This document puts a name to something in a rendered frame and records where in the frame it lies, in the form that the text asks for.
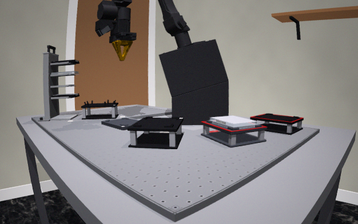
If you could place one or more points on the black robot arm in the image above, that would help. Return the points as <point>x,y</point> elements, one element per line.
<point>173,22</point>

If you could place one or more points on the white microplate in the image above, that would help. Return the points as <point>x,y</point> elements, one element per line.
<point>233,121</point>

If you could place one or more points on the dark grey shelf rack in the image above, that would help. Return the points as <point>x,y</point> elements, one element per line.
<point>51,104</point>

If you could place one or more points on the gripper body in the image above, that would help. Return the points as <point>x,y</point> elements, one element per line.
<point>123,36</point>

